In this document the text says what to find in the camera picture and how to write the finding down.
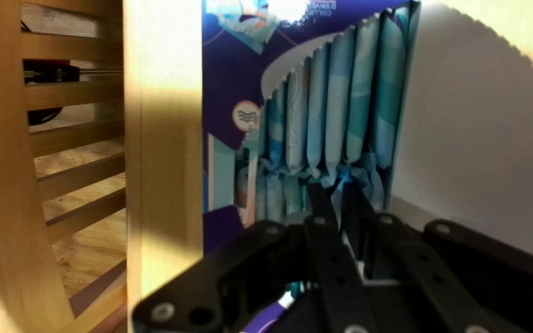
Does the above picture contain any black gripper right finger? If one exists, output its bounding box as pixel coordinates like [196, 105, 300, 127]
[342, 182, 533, 333]

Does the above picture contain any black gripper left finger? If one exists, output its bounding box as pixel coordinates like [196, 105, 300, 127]
[131, 182, 375, 333]

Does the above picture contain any teal packet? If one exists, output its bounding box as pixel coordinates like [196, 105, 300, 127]
[346, 14, 383, 171]
[283, 60, 309, 177]
[374, 3, 414, 173]
[263, 84, 288, 177]
[305, 44, 331, 180]
[324, 29, 359, 190]

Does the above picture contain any purple packet box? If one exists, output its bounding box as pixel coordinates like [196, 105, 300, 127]
[200, 0, 533, 266]

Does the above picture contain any wooden slatted rack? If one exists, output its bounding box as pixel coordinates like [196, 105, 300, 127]
[0, 0, 126, 333]

